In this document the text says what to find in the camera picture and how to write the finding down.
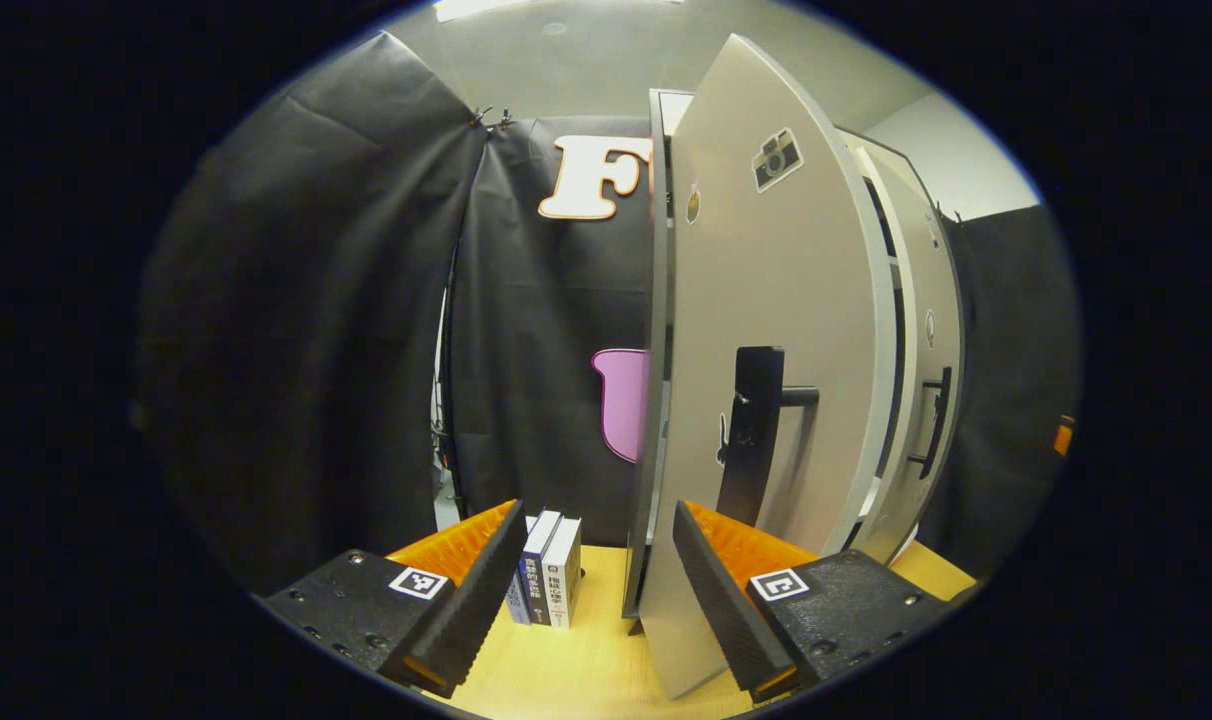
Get white door with round sticker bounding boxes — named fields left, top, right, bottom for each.
left=846, top=130, right=967, bottom=566

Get blue book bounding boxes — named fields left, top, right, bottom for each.
left=506, top=515, right=537, bottom=626

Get white and grey cabinet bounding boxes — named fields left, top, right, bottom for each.
left=621, top=88, right=967, bottom=621

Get ceiling light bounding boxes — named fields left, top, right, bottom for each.
left=434, top=0, right=687, bottom=23

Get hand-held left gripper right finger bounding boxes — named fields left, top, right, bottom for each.
left=672, top=500, right=957, bottom=704

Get black backdrop cloth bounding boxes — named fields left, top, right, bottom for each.
left=136, top=30, right=1082, bottom=601

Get white book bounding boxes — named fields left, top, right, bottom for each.
left=543, top=517, right=584, bottom=631

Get white door with camera sticker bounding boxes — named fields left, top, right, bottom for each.
left=634, top=33, right=899, bottom=701

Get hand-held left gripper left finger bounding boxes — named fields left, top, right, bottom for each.
left=256, top=498, right=529, bottom=699

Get black door handle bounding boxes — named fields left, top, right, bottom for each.
left=906, top=366, right=954, bottom=481
left=716, top=346, right=820, bottom=528

